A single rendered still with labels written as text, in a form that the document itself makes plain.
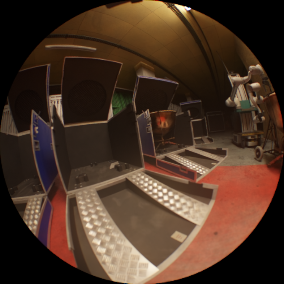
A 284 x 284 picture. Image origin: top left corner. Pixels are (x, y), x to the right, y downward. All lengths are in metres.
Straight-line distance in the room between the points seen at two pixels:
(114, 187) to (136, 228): 0.50
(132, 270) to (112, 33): 3.46
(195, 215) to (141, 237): 0.34
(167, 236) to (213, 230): 0.26
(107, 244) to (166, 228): 0.33
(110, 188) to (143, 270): 0.76
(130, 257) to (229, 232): 0.51
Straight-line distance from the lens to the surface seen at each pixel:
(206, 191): 0.81
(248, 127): 2.82
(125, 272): 0.54
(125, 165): 1.19
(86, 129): 1.88
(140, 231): 0.64
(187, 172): 1.09
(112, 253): 0.56
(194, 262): 0.57
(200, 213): 0.71
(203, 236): 0.63
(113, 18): 2.86
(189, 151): 1.92
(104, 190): 0.97
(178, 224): 0.65
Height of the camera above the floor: 0.54
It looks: 3 degrees down
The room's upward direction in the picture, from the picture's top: 9 degrees counter-clockwise
